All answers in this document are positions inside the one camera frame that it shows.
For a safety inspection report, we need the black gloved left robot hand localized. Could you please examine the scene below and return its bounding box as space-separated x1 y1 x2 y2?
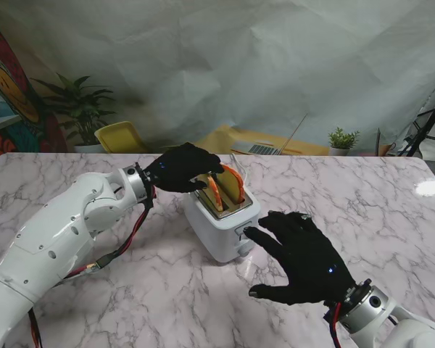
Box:
144 142 225 194

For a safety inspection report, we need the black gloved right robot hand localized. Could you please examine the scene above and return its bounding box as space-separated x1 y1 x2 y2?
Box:
245 210 357 307

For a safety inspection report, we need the yellow toast slice orange crust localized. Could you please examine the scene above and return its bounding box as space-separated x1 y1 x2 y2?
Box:
197 173 226 214
217 163 247 202

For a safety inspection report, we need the white two-slot toaster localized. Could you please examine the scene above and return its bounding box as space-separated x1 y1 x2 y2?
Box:
183 181 261 264

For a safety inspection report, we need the yellow wooden desk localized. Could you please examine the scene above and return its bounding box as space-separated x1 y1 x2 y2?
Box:
191 124 330 157

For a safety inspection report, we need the yellow plastic chair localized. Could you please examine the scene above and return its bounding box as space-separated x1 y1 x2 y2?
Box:
94 121 148 154

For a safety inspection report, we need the open silver laptop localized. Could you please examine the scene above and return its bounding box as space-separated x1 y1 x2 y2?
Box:
230 112 309 156

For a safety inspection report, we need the large green potted plant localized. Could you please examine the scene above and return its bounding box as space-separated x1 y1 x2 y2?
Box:
30 72 117 154

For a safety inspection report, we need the small green potted plant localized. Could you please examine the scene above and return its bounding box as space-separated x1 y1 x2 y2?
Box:
328 127 360 157

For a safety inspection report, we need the white crumpled backdrop sheet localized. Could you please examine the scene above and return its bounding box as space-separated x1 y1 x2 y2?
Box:
0 0 435 157

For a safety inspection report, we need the black light stand tripod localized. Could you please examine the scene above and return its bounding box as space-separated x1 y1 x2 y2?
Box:
405 75 435 157

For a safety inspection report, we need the colourful smiley mural panel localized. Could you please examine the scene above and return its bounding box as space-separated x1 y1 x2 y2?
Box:
0 10 68 171

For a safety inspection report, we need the white toaster power cord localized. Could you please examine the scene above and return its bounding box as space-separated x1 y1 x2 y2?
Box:
231 152 253 182

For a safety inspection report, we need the red black right arm cable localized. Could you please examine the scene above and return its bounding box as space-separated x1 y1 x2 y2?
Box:
327 300 344 348

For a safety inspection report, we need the red black arm cable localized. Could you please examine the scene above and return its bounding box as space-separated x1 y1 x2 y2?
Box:
28 183 157 348
327 300 344 348

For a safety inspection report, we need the red black left arm cable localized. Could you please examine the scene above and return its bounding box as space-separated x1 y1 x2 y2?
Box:
28 183 157 348

